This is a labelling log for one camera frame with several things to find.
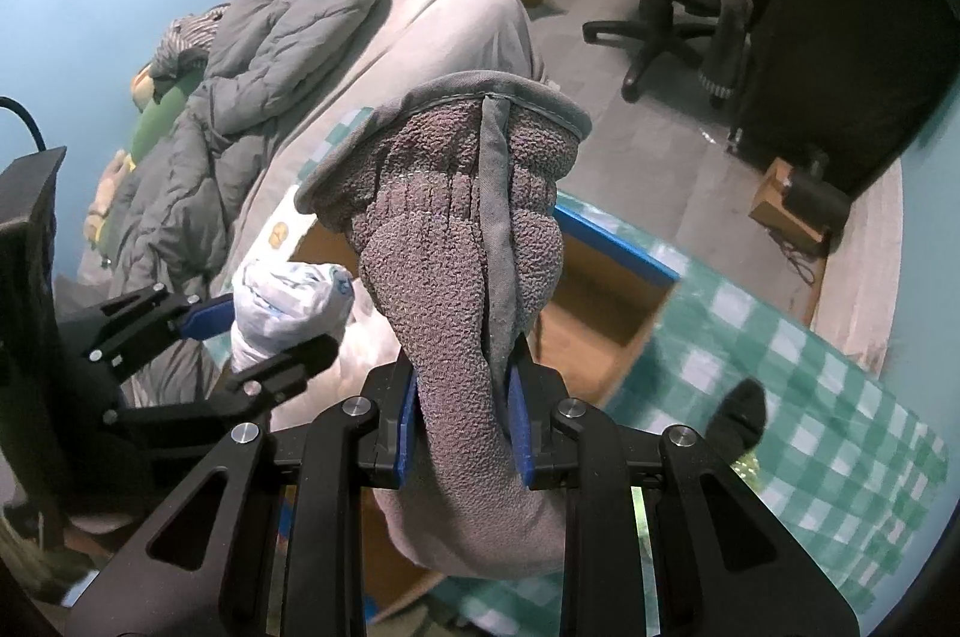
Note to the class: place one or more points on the green patterned cloth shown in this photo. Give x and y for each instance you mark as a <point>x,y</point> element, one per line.
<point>747,467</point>

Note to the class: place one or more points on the blue cardboard box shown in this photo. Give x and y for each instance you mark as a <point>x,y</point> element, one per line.
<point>592,331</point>

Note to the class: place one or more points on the beige bed mattress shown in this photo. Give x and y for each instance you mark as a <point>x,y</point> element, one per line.
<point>400,45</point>

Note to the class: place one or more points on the grey quilted blanket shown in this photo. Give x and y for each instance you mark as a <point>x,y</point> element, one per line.
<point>174,218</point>

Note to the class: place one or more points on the grey brown towel mitt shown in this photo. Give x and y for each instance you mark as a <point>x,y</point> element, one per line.
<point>446,194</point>

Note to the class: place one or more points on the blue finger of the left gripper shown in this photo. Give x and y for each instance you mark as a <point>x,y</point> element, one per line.
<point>125,333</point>
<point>243,398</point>

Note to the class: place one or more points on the green checkered tablecloth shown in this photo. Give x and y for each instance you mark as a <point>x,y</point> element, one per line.
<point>849,470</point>

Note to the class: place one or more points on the white plastic bag bundle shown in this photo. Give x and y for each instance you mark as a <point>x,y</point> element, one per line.
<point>281,305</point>

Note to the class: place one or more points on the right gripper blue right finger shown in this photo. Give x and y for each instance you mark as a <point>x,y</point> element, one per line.
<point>532,391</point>

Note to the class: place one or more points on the white mesh bath pouf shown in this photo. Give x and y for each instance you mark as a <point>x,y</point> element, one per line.
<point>369,341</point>

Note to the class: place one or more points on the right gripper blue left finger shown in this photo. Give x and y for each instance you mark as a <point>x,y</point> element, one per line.
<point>385,450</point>

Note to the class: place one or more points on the black sock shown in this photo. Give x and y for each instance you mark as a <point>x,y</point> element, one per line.
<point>738,424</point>

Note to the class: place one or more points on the black fabric wardrobe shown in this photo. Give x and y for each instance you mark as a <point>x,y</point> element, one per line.
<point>854,80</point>

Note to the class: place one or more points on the black cylinder device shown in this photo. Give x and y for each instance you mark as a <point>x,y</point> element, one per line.
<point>816,202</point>

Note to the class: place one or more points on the small cardboard box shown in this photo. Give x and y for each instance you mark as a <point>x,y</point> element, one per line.
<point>769,210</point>

